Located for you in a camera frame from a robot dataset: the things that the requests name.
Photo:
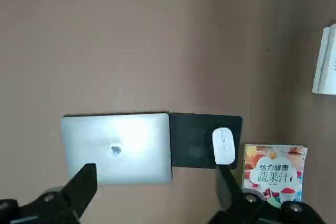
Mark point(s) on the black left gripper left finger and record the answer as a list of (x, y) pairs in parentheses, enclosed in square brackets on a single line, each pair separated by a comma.
[(78, 190)]

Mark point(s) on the black mouse mat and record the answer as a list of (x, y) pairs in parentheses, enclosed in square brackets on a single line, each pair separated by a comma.
[(189, 140)]

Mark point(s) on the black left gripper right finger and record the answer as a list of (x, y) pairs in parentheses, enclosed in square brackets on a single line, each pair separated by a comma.
[(231, 195)]

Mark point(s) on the silver closed laptop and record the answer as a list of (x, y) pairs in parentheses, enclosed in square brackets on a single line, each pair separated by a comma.
[(115, 145)]

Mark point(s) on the colourful juice recipe book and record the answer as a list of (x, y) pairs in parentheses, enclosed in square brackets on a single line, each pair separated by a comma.
[(275, 174)]

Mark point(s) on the white computer mouse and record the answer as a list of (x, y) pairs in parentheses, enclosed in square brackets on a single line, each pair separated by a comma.
[(223, 145)]

